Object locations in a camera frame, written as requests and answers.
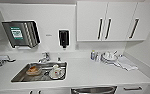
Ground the stainless steel dishwasher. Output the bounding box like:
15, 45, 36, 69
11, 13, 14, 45
70, 86, 118, 94

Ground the small blue-label bottle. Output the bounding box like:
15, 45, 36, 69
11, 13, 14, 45
90, 49, 97, 62

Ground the small chrome sink knob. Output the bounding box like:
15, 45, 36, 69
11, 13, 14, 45
56, 56, 63, 63

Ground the white printed mug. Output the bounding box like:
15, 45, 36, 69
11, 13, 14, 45
51, 64, 61, 76

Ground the chrome sink faucet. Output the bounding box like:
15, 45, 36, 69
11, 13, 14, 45
37, 51, 52, 64

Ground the stack of white plates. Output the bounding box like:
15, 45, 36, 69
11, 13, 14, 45
100, 50, 121, 65

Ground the bowl with orange leftovers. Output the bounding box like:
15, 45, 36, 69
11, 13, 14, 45
25, 65, 44, 76

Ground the white folded cloth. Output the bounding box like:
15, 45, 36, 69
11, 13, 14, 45
117, 54, 139, 72

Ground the steel paper towel dispenser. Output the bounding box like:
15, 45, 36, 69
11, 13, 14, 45
1, 19, 41, 49

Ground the stainless steel sink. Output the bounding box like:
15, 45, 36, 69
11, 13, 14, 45
10, 60, 68, 84

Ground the white drawer unit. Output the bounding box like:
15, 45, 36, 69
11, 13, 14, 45
115, 83, 149, 94

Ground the grey countertop drying rack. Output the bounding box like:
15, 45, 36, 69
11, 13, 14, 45
0, 54, 17, 73

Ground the black wall soap dispenser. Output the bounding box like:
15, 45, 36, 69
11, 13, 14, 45
58, 29, 70, 50

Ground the dark bar cabinet handle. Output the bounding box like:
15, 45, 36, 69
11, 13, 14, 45
128, 17, 140, 40
96, 17, 103, 41
104, 17, 112, 41

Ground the white three-door wall cabinet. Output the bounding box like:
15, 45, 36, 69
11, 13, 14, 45
76, 0, 150, 43

